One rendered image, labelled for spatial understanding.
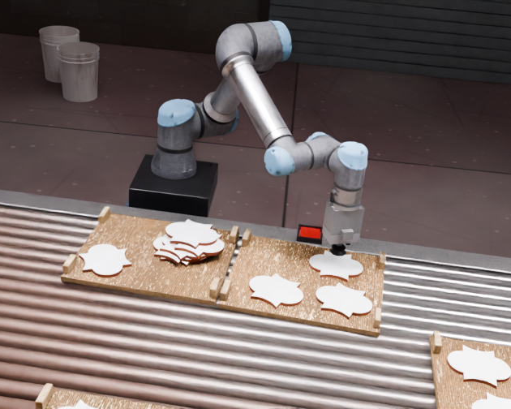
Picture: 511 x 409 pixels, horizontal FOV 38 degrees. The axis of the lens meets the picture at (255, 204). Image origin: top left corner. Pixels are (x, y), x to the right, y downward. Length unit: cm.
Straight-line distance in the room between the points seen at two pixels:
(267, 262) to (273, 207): 220
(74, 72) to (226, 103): 326
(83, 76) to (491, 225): 299
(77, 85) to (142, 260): 361
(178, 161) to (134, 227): 33
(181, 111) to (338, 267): 72
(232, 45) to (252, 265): 60
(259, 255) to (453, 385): 66
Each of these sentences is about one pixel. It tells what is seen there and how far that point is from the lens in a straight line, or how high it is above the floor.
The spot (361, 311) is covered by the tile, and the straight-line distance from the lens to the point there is 190.
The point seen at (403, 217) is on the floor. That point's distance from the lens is 433.
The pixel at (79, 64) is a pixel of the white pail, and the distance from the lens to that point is 548.
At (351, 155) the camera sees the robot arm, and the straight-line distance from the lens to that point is 186.
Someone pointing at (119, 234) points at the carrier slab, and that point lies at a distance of 214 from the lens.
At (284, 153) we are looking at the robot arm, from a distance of 186.
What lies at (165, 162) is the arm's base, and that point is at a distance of 241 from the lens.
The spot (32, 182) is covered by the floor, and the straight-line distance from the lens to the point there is 447.
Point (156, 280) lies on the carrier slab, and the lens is 195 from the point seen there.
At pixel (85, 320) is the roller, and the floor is 92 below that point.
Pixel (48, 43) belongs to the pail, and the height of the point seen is 31.
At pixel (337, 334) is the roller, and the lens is 186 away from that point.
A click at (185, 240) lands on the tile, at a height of 99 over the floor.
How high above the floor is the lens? 206
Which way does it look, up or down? 29 degrees down
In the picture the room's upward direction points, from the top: 5 degrees clockwise
